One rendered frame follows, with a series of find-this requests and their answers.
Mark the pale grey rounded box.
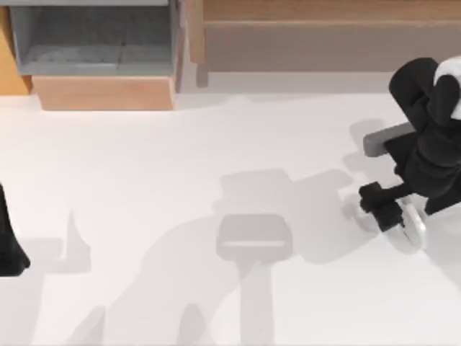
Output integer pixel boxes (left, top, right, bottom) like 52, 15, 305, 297
362, 121, 416, 159

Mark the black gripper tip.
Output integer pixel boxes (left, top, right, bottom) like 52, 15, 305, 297
0, 182, 32, 278

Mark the wooden open shelf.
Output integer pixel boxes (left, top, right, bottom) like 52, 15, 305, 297
189, 0, 461, 88

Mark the white cup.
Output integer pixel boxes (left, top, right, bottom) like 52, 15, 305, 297
352, 197, 429, 254

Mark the wooden cupboard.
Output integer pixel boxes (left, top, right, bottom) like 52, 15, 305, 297
0, 5, 34, 97

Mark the pale wooden drawer front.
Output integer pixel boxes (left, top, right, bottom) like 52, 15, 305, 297
31, 73, 178, 112

